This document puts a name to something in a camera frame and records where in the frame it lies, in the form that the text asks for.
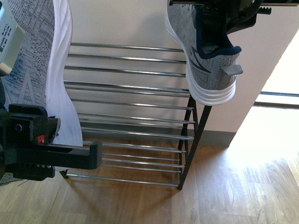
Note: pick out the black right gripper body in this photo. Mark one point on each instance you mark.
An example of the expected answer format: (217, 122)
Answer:
(231, 15)

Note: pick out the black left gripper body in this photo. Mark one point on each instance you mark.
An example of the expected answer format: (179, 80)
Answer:
(27, 150)

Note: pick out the grey knit sneaker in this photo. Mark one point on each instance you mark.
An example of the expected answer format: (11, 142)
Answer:
(37, 77)
(211, 59)

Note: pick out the black metal shoe rack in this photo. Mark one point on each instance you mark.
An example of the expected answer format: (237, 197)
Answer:
(136, 101)

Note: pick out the silver camera box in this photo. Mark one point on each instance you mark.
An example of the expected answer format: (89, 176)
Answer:
(11, 39)

